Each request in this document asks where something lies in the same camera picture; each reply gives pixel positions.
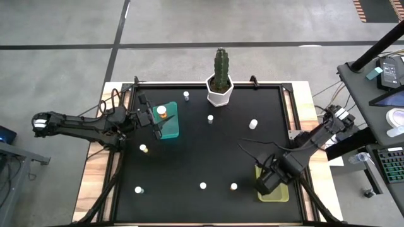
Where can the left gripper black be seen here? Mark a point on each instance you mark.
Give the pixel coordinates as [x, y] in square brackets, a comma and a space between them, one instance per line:
[146, 119]

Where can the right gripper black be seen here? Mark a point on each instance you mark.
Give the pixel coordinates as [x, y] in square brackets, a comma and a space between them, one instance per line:
[269, 179]

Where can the small white bottle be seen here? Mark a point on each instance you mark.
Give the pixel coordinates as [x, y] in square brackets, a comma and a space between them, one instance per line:
[143, 147]
[186, 94]

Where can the small white bottle top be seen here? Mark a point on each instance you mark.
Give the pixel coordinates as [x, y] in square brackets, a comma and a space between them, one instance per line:
[186, 94]

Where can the amber pill bottle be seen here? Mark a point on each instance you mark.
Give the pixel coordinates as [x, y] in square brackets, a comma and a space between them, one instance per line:
[233, 186]

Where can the small clear pill bottle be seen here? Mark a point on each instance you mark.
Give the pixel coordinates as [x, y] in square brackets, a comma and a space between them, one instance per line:
[210, 118]

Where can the white pill bottle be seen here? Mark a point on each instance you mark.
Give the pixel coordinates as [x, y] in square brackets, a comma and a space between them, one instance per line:
[253, 124]

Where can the pink pill bottle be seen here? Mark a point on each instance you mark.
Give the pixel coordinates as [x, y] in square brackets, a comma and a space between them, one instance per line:
[203, 185]

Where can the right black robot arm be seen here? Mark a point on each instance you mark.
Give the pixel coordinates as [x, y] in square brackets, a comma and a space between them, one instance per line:
[315, 135]

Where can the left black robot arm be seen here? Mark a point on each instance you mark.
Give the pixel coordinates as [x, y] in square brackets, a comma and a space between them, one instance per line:
[79, 125]

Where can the teal plastic bin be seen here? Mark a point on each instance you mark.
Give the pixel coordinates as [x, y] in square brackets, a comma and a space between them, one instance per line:
[172, 130]

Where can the yellow-green plastic bin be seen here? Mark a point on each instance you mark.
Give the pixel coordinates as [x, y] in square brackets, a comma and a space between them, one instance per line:
[282, 196]

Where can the black table clamp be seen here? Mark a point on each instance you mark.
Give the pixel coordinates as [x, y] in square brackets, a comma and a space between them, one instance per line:
[136, 80]
[254, 80]

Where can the white plant pot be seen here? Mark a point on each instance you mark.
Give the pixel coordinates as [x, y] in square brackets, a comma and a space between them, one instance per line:
[219, 100]

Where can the green cactus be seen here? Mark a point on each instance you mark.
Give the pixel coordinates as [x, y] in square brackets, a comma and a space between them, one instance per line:
[221, 67]

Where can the clear plastic water bottle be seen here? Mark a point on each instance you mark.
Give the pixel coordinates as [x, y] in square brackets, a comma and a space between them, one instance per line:
[360, 157]

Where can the black caster wheel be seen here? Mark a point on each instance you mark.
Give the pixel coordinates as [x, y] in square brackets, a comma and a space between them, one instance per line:
[368, 193]

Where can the grey side desk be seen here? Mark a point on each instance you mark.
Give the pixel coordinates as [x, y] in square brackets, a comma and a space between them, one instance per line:
[363, 104]

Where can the black backlit keyboard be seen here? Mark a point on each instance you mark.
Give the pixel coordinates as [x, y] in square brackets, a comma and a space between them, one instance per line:
[391, 165]

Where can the white tape roll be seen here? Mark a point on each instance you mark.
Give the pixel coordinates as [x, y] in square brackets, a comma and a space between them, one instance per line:
[389, 118]

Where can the black tablet screen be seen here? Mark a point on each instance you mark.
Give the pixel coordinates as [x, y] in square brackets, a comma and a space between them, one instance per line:
[393, 99]

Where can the grey metal cart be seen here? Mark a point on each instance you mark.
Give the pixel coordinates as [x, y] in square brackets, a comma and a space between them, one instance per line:
[19, 154]

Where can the small teal box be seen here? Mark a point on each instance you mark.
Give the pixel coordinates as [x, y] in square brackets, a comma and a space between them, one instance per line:
[374, 73]

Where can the blue-lit black device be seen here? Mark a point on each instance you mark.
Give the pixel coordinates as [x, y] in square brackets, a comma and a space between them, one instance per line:
[6, 135]

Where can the black power adapter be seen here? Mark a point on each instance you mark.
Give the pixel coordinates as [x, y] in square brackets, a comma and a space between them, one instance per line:
[389, 74]

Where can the black round pole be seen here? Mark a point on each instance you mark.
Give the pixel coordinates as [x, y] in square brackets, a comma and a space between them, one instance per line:
[378, 47]

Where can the black mat striped edges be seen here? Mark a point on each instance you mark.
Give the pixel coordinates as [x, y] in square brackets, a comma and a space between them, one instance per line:
[378, 9]

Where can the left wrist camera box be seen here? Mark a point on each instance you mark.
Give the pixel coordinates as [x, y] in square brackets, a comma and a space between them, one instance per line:
[145, 118]

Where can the black aluminium rig frame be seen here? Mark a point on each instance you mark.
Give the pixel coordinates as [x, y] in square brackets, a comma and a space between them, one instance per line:
[127, 86]

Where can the grey metal bracket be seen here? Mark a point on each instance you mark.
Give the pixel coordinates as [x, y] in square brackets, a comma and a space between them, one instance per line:
[295, 134]

